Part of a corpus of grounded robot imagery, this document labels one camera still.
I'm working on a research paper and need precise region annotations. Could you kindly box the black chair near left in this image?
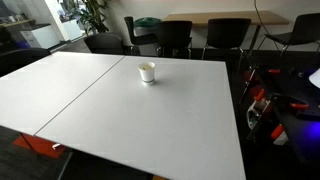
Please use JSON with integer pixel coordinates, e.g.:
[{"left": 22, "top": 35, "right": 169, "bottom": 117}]
[{"left": 0, "top": 48, "right": 51, "bottom": 77}]

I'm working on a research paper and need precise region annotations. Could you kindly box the orange floor mat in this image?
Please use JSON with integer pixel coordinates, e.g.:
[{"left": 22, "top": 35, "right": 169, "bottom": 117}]
[{"left": 13, "top": 134, "right": 66, "bottom": 159}]

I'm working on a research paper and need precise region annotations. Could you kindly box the black chair far left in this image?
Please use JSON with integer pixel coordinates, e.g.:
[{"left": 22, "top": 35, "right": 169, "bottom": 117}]
[{"left": 124, "top": 16, "right": 158, "bottom": 56}]

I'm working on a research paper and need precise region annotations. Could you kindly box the black chair far right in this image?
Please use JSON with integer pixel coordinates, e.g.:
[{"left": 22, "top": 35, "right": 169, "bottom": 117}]
[{"left": 263, "top": 13, "right": 320, "bottom": 55}]

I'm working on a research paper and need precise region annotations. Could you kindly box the black equipment cart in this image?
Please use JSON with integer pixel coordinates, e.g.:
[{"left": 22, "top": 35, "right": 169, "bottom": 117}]
[{"left": 252, "top": 66, "right": 320, "bottom": 165}]

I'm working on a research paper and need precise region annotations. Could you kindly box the white paper cup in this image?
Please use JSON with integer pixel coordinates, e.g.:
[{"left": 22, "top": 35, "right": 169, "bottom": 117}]
[{"left": 138, "top": 62, "right": 155, "bottom": 84}]

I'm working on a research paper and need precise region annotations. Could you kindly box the wooden background table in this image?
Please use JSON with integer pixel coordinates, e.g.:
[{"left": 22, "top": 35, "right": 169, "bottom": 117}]
[{"left": 164, "top": 10, "right": 289, "bottom": 52}]

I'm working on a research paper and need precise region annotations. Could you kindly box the black chair right of centre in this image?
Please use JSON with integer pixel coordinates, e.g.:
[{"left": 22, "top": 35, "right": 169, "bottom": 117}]
[{"left": 202, "top": 18, "right": 251, "bottom": 64}]

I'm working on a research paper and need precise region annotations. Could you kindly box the green bin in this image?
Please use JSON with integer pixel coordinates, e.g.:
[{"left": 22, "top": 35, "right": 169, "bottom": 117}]
[{"left": 134, "top": 17, "right": 160, "bottom": 27}]

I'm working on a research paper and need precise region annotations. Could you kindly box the black chair behind table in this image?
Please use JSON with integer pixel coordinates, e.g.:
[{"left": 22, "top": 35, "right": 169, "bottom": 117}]
[{"left": 84, "top": 33, "right": 124, "bottom": 55}]

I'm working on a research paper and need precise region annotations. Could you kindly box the white cabinet box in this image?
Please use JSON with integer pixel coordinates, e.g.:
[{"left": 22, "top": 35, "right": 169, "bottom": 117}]
[{"left": 21, "top": 24, "right": 60, "bottom": 49}]

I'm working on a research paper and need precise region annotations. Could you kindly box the green potted plant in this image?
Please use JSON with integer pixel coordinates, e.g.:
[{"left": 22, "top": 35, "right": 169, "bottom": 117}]
[{"left": 57, "top": 0, "right": 110, "bottom": 33}]

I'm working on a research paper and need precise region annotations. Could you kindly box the black chair centre back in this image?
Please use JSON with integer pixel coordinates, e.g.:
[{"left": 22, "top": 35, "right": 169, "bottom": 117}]
[{"left": 155, "top": 21, "right": 192, "bottom": 58}]

